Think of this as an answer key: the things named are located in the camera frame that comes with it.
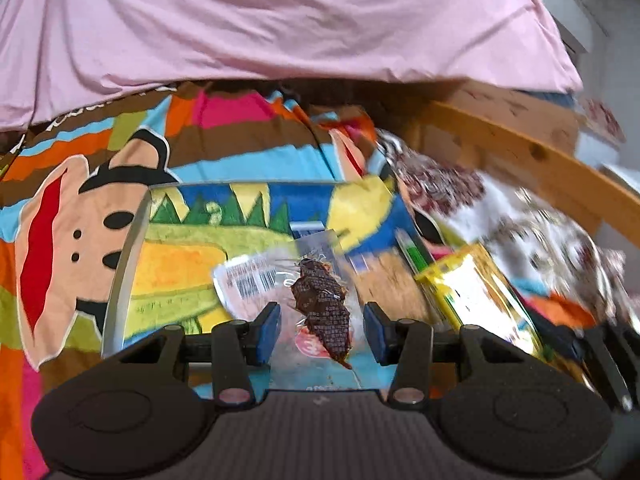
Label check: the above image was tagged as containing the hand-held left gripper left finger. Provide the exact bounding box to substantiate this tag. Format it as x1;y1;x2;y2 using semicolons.
102;302;283;407

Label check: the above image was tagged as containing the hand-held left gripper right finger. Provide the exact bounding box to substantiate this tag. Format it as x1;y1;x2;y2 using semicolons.
362;302;543;407

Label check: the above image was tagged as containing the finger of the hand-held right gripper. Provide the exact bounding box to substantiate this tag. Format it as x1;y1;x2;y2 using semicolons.
542;322;638;413

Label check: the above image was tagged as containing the clear cracker packet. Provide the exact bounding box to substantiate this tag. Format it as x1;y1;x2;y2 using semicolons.
350;250;431;321

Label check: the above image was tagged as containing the dark dried meat packet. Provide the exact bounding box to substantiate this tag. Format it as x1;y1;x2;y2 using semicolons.
285;230;361;391

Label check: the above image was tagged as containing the green stick packet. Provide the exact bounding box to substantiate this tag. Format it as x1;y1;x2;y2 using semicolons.
395;230;433;273

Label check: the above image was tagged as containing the yellow snack packet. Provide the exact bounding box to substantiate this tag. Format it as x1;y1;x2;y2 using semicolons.
415;242;556;361

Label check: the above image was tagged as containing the grey tray with dinosaur drawing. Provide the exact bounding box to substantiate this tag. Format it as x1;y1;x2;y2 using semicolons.
100;180;451;391

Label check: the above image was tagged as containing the floral satin quilt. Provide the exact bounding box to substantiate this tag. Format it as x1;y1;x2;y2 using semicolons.
375;127;640;331

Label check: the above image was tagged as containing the colourful cartoon printed blanket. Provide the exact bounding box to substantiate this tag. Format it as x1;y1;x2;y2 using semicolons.
0;80;608;480

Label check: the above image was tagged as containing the wooden box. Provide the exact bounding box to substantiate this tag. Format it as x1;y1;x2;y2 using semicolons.
440;80;581;158

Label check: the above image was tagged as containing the pink bed sheet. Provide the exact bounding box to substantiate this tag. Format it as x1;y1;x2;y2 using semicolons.
0;0;583;133

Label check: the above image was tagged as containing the white air conditioner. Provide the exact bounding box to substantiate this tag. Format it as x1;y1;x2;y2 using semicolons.
530;0;608;53

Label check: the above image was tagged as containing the wooden bed frame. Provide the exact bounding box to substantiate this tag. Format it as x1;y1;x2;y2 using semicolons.
400;100;640;251

